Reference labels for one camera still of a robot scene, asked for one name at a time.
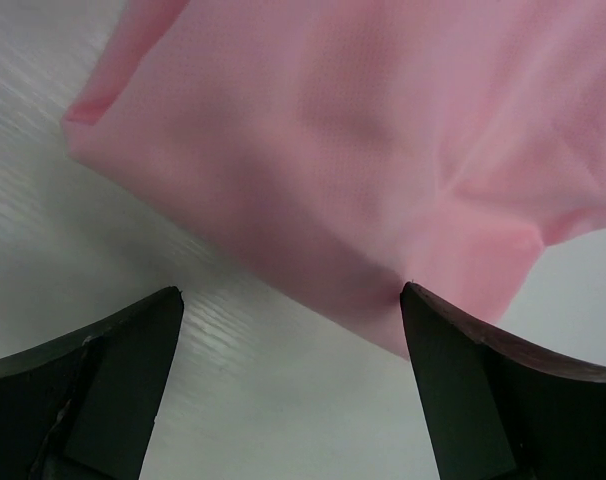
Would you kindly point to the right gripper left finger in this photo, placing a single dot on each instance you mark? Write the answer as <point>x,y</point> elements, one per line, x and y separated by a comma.
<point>84,405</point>

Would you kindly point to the pink t-shirt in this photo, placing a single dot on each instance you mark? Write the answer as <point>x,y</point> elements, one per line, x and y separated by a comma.
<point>340,149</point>

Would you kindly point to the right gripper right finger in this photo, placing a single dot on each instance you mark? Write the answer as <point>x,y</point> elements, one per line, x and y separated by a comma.
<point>498,406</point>

